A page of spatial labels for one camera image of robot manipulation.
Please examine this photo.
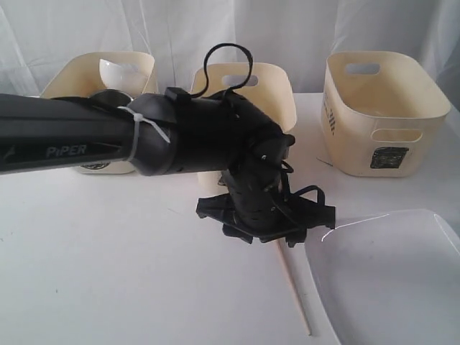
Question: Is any cream bin with triangle mark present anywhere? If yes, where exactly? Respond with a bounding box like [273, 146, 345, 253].
[189, 63, 298, 197]

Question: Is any white square plate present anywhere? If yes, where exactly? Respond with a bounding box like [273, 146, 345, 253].
[305, 209, 459, 344]

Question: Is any steel mug with wire handle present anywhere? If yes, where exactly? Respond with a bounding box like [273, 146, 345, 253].
[89, 89, 134, 107]

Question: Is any cream bin with square mark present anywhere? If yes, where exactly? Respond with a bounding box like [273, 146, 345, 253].
[321, 51, 451, 178]

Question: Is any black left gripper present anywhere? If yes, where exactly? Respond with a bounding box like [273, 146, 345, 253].
[196, 157, 336, 248]

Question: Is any black cable loop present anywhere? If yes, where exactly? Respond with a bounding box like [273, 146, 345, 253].
[190, 42, 254, 98]

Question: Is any light wooden chopstick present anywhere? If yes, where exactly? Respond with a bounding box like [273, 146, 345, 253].
[275, 240, 312, 336]

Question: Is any white zip tie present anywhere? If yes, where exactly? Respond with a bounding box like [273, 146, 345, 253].
[117, 106, 171, 162]

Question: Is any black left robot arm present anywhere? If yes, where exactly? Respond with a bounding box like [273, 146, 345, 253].
[1, 88, 336, 247]

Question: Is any white ceramic bowl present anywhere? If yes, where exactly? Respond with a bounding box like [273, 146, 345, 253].
[98, 59, 147, 98]

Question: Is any white backdrop curtain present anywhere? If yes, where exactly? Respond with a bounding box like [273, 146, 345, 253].
[1, 1, 459, 104]

